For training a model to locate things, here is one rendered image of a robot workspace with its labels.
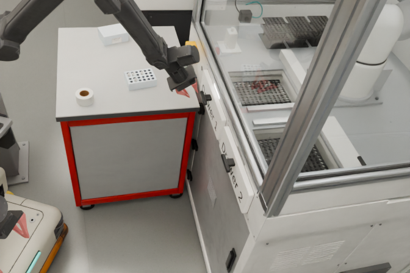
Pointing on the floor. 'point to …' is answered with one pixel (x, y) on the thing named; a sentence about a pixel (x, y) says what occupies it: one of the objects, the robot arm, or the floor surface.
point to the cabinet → (206, 166)
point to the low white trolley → (121, 121)
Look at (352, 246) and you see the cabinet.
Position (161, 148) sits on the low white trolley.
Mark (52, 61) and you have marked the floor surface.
